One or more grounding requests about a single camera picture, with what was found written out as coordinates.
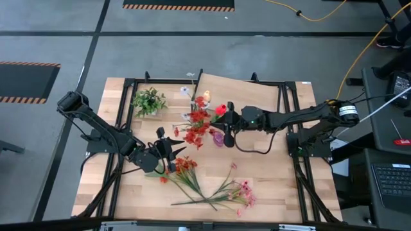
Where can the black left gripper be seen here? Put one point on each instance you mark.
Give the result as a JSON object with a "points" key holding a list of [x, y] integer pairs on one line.
{"points": [[165, 149]]}

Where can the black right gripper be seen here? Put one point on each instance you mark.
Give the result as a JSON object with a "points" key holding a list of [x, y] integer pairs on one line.
{"points": [[234, 122]]}

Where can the pink ribbed glass vase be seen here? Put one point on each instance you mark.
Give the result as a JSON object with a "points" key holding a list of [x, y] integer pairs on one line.
{"points": [[218, 141]]}

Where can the orange-red artificial flower bunch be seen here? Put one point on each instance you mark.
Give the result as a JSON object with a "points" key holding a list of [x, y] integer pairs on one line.
{"points": [[184, 165]]}

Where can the red artificial flower bunch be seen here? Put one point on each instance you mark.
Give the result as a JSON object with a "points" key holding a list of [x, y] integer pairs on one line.
{"points": [[197, 128]]}

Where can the cream tulip with orange tip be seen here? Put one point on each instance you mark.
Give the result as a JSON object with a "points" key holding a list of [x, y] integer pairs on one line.
{"points": [[207, 95]]}

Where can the white flower spray green stems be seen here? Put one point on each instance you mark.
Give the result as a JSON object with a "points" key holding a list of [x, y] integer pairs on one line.
{"points": [[184, 90]]}

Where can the pink artificial flower bunch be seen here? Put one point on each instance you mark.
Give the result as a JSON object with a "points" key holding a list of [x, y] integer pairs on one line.
{"points": [[245, 189]]}

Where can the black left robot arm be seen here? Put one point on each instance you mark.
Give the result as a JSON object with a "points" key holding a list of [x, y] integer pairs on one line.
{"points": [[106, 133]]}

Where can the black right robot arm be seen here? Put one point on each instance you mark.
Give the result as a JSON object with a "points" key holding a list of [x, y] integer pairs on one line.
{"points": [[295, 117]]}

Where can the wooden shelf with black legs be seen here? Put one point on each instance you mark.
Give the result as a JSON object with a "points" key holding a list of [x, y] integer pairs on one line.
{"points": [[250, 93]]}

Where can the green plant in white pot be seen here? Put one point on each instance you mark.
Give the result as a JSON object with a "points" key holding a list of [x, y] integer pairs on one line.
{"points": [[149, 101]]}

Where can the black hazard-striped floor mat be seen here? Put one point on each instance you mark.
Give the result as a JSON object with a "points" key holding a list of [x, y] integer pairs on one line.
{"points": [[25, 81], [176, 2]]}

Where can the black chair foot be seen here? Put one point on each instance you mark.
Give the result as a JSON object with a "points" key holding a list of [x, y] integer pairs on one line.
{"points": [[11, 147]]}

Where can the black handheld device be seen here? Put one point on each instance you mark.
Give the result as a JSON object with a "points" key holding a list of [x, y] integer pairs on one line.
{"points": [[399, 88]]}

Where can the black laptop keyboard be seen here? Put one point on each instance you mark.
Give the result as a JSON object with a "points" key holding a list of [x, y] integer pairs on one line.
{"points": [[395, 183]]}

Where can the person's shoe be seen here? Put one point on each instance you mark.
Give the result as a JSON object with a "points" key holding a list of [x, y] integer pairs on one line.
{"points": [[388, 42]]}

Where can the black stand leg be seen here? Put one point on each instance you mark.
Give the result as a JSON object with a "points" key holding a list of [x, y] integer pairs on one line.
{"points": [[389, 19]]}

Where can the person's leg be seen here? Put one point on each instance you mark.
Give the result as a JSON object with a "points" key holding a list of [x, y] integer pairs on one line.
{"points": [[405, 33]]}

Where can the black aluminium table frame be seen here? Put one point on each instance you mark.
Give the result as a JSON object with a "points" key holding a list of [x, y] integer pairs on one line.
{"points": [[160, 81]]}

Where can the black camera rig beam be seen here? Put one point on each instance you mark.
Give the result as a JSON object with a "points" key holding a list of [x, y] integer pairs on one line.
{"points": [[48, 224]]}

